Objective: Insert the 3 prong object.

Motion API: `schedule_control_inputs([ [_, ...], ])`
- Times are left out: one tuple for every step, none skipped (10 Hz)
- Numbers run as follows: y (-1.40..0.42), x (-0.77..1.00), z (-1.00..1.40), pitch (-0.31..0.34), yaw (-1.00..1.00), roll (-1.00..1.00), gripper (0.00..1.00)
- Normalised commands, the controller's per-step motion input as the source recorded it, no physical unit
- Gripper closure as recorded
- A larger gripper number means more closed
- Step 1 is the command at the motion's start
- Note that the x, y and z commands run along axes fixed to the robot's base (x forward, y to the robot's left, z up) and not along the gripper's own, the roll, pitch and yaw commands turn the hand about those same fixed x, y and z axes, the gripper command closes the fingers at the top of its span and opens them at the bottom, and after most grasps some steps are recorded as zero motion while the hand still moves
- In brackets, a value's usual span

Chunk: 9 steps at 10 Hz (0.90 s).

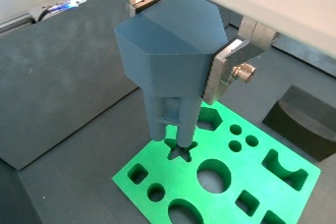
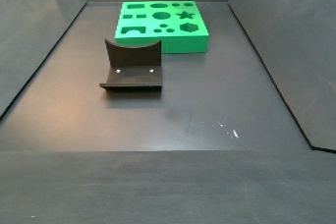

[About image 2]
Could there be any black curved holder stand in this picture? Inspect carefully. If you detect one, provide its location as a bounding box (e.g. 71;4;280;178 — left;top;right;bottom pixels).
100;40;163;90

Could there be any green shape sorter block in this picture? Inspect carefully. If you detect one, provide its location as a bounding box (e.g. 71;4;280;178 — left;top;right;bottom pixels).
115;0;210;54

